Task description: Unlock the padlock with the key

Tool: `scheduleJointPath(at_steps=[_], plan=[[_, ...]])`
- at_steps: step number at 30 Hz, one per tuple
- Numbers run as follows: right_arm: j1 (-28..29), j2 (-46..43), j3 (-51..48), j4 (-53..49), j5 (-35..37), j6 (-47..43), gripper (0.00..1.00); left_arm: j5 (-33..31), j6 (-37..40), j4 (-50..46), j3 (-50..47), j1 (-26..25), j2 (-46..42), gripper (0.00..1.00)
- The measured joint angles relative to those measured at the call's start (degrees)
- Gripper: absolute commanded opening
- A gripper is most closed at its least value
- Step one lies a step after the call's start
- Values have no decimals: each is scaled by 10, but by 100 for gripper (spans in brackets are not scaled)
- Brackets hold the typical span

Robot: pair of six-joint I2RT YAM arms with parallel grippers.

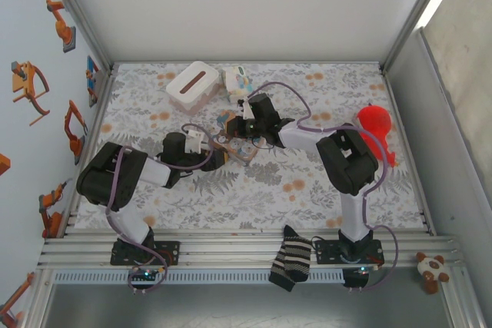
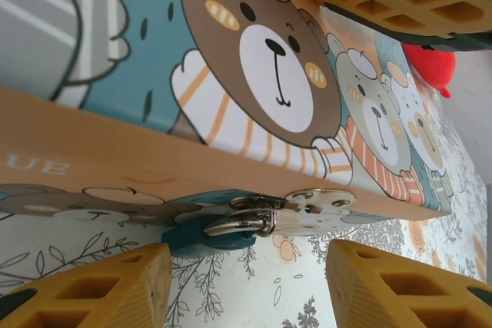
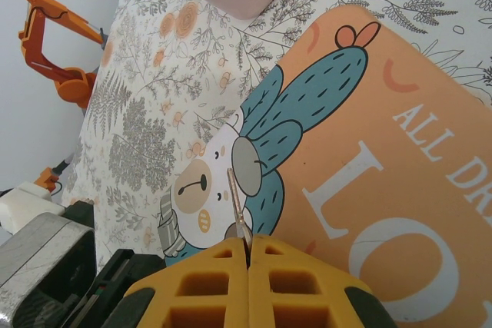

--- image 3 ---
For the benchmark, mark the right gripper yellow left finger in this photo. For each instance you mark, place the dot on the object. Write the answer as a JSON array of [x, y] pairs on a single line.
[[192, 289]]

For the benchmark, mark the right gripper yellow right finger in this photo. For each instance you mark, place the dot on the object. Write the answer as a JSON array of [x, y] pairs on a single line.
[[307, 289]]

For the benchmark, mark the white plastic block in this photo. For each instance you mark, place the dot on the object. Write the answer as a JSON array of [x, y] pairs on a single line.
[[27, 205]]

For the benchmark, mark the orange bear print tin box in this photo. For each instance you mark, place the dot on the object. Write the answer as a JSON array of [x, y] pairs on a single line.
[[384, 151]]

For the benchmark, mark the floral tablecloth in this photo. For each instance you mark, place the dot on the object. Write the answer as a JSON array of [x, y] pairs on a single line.
[[134, 120]]

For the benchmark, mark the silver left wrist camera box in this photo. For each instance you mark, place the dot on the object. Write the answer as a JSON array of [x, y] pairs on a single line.
[[42, 259]]

